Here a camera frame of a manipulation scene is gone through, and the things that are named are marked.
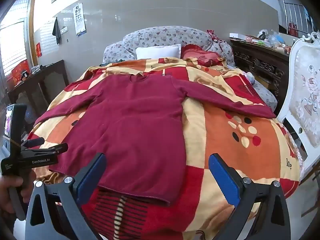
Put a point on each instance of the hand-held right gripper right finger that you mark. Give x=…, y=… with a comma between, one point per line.
x=223, y=177

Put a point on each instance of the white pillow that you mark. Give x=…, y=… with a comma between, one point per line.
x=160, y=51

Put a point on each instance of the red wall sign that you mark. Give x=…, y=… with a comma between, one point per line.
x=38, y=49

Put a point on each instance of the red orange patterned blanket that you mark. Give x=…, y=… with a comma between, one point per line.
x=225, y=155

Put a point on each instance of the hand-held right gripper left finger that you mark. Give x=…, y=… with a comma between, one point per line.
x=91, y=177

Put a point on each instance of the dark hanging cloth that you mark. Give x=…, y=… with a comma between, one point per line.
x=56, y=31

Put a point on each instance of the window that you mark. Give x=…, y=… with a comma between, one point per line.
x=12, y=42

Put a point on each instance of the white ornate chair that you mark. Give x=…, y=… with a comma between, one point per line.
x=305, y=92

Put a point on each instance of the red canister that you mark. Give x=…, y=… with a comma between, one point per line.
x=292, y=28

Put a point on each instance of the red gift box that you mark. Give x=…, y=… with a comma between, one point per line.
x=20, y=72

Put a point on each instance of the red patterned cloth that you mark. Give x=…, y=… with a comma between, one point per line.
x=213, y=36

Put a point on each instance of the dark wooden side table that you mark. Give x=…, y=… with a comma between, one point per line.
x=50, y=80

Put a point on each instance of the metal stair railing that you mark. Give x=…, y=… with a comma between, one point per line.
x=292, y=12

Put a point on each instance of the person's left hand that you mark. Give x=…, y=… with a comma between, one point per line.
x=5, y=190

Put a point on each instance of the red cushion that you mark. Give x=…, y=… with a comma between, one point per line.
x=200, y=55

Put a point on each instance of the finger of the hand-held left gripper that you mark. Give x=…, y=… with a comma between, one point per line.
x=35, y=142
x=58, y=147

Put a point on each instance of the white flat box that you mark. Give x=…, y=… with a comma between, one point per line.
x=237, y=35

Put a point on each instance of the dark carved wooden cabinet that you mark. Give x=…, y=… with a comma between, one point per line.
x=260, y=65

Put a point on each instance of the white wall socket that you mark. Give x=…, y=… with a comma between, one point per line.
x=64, y=30

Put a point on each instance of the clear plastic bag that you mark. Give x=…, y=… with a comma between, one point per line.
x=273, y=40

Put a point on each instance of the maroon sweater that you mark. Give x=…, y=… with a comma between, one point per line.
x=140, y=130

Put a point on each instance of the eye chart poster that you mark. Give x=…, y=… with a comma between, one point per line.
x=80, y=20

